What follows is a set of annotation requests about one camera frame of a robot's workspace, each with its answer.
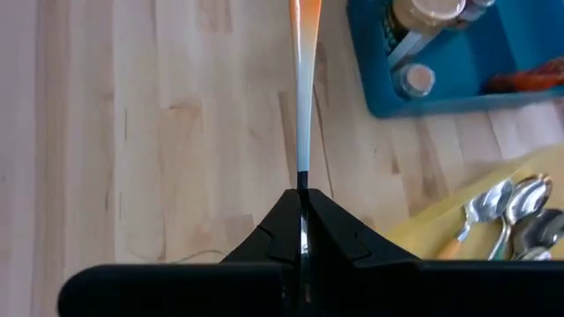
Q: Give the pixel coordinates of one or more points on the small glass jar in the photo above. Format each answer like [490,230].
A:
[414,80]

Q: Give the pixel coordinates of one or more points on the brown sauce sachet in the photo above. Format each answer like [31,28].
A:
[529,79]

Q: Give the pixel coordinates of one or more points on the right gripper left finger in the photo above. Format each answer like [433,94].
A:
[277,238]

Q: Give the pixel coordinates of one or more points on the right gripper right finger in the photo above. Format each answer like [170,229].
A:
[339,238]

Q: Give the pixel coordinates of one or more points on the teal plastic bin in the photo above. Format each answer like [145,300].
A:
[462,70]

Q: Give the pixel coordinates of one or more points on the yellow plastic bin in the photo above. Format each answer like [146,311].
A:
[423,238]

